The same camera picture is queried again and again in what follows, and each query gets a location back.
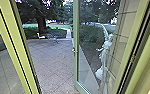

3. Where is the white outdoor chair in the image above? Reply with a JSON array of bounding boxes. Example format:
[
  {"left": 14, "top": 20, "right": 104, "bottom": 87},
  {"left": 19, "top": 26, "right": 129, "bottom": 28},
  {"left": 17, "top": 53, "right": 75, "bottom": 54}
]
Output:
[{"left": 36, "top": 31, "right": 47, "bottom": 43}]

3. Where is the low green shrub bed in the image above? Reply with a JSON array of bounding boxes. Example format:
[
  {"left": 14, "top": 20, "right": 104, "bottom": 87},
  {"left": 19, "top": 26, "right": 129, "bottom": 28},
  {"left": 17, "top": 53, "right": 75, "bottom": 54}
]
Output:
[{"left": 78, "top": 24, "right": 107, "bottom": 48}]

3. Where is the long green hedge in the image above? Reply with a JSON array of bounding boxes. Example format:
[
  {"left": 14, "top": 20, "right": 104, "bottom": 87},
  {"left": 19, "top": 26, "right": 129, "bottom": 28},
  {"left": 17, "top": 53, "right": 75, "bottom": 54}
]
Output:
[{"left": 22, "top": 26, "right": 69, "bottom": 41}]

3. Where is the large dark tree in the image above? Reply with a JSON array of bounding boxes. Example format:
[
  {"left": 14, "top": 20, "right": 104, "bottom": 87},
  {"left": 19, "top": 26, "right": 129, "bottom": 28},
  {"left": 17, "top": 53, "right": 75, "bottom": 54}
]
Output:
[{"left": 16, "top": 0, "right": 74, "bottom": 34}]

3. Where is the outdoor metal table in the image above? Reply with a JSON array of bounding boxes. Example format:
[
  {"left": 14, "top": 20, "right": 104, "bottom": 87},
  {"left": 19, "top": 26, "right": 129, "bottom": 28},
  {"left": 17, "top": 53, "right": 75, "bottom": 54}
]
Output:
[{"left": 46, "top": 33, "right": 61, "bottom": 45}]

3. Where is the green framed glass door leaf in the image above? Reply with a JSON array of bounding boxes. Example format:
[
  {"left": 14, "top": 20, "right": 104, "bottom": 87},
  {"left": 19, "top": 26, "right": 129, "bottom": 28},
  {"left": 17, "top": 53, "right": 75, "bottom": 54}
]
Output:
[{"left": 71, "top": 0, "right": 125, "bottom": 94}]

